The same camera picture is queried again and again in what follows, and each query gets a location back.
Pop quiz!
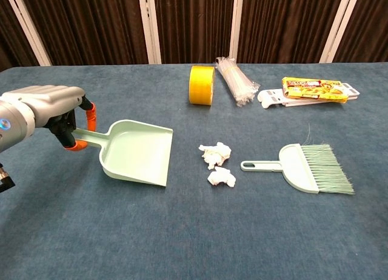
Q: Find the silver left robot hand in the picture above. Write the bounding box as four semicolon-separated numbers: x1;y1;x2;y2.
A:
1;85;98;153

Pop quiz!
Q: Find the mint green plastic dustpan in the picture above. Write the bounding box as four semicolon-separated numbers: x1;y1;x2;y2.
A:
74;119;174;187

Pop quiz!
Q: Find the large white paper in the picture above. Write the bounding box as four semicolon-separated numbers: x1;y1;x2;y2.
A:
198;142;233;171

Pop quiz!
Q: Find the small white paper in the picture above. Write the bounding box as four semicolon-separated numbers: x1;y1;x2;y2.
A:
207;166;236;188

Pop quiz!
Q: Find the mint green hand brush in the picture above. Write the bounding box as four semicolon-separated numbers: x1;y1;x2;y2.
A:
240;124;355;196

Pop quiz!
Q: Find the yellow packing tape roll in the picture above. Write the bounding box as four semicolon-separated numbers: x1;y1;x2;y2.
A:
189;65;216;106

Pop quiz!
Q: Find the dark brown curtain panel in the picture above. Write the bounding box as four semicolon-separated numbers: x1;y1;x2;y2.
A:
236;0;346;64
332;0;388;64
18;0;149;66
153;0;236;65
0;0;40;72

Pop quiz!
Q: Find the blue felt table cover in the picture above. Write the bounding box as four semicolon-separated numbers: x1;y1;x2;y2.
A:
0;63;388;280

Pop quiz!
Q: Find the clear bag of white straws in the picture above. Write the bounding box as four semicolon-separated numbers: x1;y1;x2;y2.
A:
214;56;261;108

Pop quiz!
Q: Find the yellow snack package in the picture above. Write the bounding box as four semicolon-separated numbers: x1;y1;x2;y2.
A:
256;82;361;110

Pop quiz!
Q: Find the yellow printed food box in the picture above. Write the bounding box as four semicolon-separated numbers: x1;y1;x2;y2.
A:
281;76;348;104

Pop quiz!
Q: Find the white partition frame post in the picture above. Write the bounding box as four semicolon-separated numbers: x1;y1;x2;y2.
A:
229;0;245;64
319;0;362;64
137;0;162;65
2;0;53;67

